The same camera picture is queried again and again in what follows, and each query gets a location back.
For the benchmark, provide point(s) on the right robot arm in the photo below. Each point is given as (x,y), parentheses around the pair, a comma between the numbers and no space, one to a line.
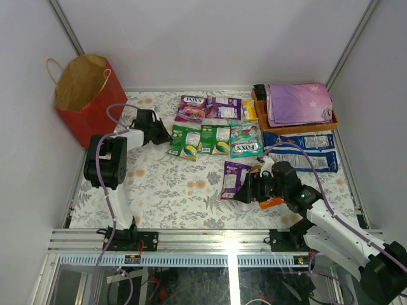
(379,267)

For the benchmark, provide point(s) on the green yellow snack bag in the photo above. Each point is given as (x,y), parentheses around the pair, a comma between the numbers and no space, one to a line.
(214,139)

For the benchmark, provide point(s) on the black items in tray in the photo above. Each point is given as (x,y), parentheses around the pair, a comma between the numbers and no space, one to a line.
(260,92)

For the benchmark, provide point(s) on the green white snack packet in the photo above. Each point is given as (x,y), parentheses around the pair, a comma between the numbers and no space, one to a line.
(245,140)

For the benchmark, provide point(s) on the yellow snack packet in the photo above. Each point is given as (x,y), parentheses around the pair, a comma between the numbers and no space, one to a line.
(249,111)

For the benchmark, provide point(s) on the aluminium rail frame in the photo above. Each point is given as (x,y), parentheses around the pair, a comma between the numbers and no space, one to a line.
(166,247)

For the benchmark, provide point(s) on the purple snack packet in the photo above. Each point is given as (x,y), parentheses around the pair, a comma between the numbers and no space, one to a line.
(234,177)
(223,108)

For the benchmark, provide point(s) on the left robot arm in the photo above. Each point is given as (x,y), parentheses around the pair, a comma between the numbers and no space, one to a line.
(106,168)

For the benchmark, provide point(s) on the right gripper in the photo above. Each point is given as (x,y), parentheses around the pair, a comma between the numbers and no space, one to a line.
(251,188)

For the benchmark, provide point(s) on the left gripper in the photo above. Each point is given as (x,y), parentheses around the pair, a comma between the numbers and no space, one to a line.
(157,131)

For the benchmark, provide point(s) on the orange Fox's candy bag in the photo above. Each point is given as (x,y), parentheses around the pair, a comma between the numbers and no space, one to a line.
(272,202)

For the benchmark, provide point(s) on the purple folded cloth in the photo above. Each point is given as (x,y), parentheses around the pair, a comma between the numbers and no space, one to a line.
(291,105)

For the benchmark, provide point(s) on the blue chips bag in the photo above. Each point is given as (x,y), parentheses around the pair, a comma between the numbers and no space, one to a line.
(319,148)

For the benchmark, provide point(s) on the red paper bag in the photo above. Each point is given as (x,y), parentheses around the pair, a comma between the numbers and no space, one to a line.
(88,95)

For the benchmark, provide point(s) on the colourful snack packet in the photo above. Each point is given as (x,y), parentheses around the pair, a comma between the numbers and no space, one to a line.
(192,109)

